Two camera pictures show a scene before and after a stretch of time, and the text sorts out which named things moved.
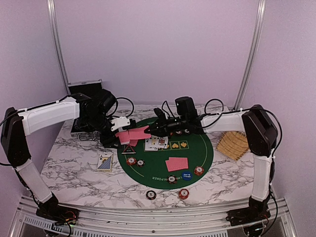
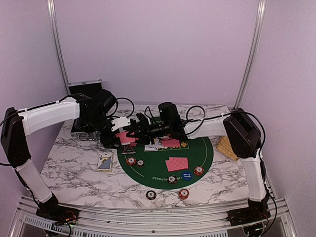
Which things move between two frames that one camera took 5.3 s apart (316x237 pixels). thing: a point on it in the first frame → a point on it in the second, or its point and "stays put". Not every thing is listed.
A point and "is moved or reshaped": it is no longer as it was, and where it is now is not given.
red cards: [138, 133] is moved or reshaped
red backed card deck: [124, 137] stays put
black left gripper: [107, 140] stays put
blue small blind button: [186, 176] stays put
